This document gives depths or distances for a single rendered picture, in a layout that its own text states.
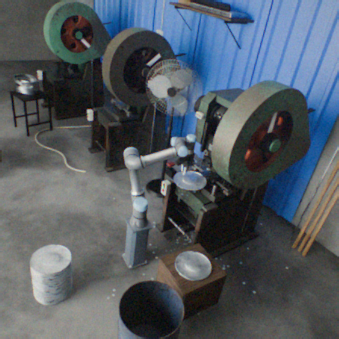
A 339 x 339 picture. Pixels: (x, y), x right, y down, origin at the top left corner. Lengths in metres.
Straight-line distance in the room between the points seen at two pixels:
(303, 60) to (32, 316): 3.29
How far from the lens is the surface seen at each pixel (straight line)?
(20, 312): 2.89
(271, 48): 3.89
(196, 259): 2.74
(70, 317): 2.80
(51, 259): 2.70
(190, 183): 2.81
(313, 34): 3.63
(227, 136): 2.23
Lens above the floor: 2.32
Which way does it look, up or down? 32 degrees down
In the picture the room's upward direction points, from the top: 9 degrees clockwise
